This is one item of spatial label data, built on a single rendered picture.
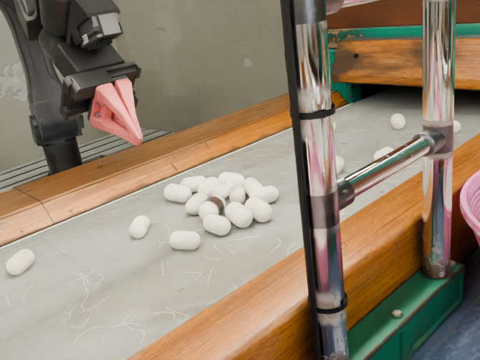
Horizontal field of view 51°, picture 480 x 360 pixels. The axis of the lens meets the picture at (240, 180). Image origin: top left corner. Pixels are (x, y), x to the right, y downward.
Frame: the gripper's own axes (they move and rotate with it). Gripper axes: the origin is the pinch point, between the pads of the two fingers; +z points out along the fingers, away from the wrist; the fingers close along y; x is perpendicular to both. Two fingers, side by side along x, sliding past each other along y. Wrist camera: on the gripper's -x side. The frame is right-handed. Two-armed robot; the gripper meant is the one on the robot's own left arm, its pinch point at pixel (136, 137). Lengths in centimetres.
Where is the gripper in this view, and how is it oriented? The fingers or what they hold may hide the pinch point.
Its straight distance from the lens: 63.5
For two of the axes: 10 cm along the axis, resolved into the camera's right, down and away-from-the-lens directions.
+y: 7.2, -3.3, 6.0
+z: 6.0, 7.3, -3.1
